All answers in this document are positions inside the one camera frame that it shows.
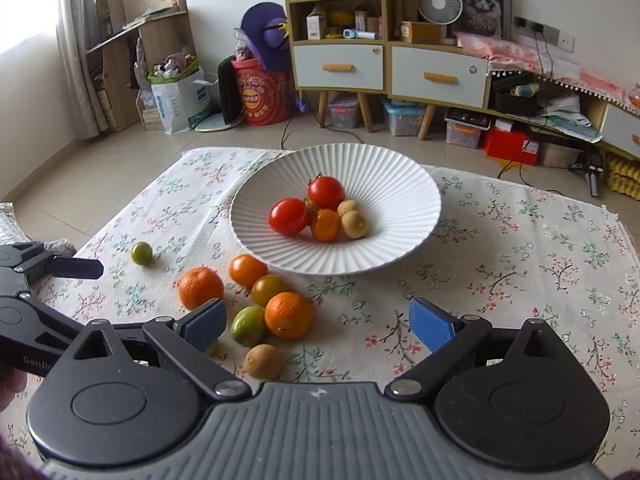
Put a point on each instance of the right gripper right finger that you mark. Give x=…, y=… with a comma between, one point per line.
x=453, y=343

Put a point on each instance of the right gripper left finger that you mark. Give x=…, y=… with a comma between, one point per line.
x=181, y=345

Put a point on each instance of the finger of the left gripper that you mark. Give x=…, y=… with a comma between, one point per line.
x=81, y=269
x=30, y=330

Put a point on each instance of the large orange mandarin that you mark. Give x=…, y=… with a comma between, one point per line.
x=199, y=285

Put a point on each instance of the tan longan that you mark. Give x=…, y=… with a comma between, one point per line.
x=347, y=206
x=263, y=362
x=354, y=224

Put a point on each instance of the olive brown tomato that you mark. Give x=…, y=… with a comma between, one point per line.
x=267, y=287

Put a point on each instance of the small orange mandarin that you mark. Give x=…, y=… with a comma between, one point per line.
x=289, y=315

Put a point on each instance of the small orange cherry tomato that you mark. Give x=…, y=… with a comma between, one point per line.
x=325, y=226

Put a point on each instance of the red tomato with stem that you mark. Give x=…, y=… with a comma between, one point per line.
x=326, y=192

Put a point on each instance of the checkered grey cushion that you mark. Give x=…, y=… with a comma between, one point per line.
x=11, y=233

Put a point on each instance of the floral tablecloth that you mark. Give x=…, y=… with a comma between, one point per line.
x=500, y=250

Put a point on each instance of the white ribbed plate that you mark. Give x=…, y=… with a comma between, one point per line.
x=398, y=197

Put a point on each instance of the white paper shopping bag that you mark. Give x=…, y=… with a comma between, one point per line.
x=182, y=102

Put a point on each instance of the red cardboard box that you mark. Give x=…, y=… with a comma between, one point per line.
x=511, y=145

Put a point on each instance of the black flat panel stand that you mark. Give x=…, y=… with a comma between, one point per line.
x=228, y=112

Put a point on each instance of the clear plastic storage box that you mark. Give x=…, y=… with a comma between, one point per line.
x=403, y=118

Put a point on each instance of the yellow egg carton stack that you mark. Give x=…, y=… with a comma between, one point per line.
x=623, y=176

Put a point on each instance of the red snack bucket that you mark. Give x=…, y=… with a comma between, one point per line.
x=266, y=96

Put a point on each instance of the wooden bookshelf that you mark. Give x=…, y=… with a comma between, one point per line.
x=135, y=36

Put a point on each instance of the low wooden tv cabinet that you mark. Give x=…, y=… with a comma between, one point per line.
x=586, y=111

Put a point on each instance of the pink cloth on cabinet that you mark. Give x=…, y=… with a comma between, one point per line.
x=507, y=55

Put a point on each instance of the purple plush toy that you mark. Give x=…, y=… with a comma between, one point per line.
x=265, y=27

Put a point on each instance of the white desk fan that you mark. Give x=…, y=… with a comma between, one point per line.
x=440, y=12

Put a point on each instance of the wooden drawer cabinet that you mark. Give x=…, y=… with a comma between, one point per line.
x=379, y=64

